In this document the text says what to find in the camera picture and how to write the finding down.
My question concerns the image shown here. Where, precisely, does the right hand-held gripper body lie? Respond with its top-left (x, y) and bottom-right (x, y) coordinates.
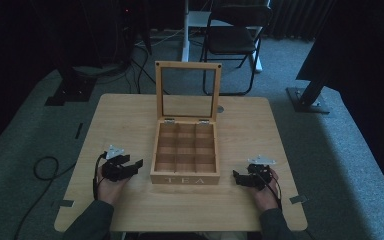
top-left (241, 153), bottom-right (278, 192)

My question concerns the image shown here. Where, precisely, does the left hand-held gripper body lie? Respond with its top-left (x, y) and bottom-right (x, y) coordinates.
top-left (101, 144), bottom-right (138, 183)

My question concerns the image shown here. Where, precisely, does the wooden tea box with lid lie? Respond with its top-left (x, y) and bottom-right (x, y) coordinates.
top-left (149, 60), bottom-right (223, 186)

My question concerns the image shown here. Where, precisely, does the person's left hand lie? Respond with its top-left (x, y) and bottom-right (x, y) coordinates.
top-left (95, 171), bottom-right (132, 207)

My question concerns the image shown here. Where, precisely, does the person's right hand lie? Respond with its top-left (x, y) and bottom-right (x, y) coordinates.
top-left (248, 167), bottom-right (282, 214)

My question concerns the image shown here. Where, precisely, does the grey tape strip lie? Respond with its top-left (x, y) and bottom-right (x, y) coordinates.
top-left (288, 194), bottom-right (310, 205)
top-left (51, 199), bottom-right (76, 209)

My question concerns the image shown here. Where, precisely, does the black slanted stand with base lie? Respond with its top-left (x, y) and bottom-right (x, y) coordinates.
top-left (285, 74), bottom-right (332, 116)

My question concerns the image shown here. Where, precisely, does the black folding chair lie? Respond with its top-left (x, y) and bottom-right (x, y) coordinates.
top-left (201, 3), bottom-right (274, 97)

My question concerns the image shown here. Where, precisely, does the dark curtain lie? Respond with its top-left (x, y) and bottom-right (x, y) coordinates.
top-left (265, 0), bottom-right (334, 42)

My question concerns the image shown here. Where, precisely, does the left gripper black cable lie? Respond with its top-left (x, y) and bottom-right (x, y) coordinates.
top-left (92, 150), bottom-right (109, 202)

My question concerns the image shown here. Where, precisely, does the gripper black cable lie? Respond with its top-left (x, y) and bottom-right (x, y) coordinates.
top-left (92, 150), bottom-right (109, 202)
top-left (259, 169), bottom-right (284, 212)

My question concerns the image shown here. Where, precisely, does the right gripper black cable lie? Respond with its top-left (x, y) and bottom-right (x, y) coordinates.
top-left (259, 169), bottom-right (284, 212)

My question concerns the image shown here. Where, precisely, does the black floor cable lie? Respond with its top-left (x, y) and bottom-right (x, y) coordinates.
top-left (12, 155), bottom-right (78, 240)

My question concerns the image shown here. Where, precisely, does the black stand with base plate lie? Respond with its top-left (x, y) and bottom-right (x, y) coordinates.
top-left (43, 49), bottom-right (98, 108)

